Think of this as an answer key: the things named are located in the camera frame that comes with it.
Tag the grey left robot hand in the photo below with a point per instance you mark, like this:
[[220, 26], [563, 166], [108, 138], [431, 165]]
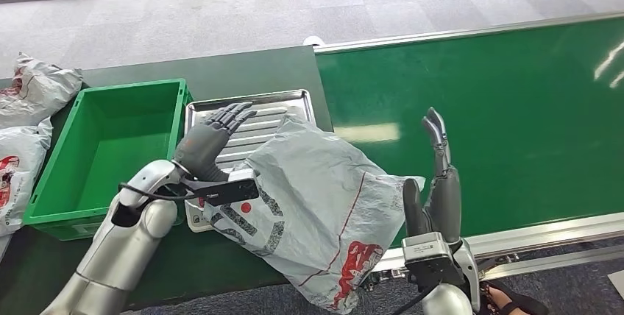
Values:
[[205, 147]]

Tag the crumpled grey poly bag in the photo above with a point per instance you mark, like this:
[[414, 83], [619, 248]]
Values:
[[39, 93]]

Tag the grey package with black letters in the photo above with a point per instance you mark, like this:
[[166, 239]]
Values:
[[312, 191]]

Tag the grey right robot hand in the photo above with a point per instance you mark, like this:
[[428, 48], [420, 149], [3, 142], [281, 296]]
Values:
[[446, 205]]

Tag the white electronic scale base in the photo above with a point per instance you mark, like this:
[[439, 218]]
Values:
[[194, 220]]

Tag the white poly bag red print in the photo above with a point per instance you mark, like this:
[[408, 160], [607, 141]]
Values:
[[19, 166]]

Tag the green conveyor belt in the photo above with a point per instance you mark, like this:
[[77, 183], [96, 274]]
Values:
[[536, 108]]

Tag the white floor sheet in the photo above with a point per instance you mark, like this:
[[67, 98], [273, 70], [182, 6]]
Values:
[[618, 283]]

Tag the person's foot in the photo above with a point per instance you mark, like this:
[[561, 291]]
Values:
[[497, 299]]

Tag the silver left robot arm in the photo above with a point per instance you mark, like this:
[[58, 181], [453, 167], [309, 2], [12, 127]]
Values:
[[122, 249]]

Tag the green plastic crate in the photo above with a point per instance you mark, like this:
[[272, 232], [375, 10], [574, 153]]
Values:
[[97, 156]]

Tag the white round cap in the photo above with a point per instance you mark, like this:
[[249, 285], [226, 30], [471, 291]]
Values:
[[313, 39]]

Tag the steel weighing tray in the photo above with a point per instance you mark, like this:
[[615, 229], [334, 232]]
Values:
[[292, 103]]

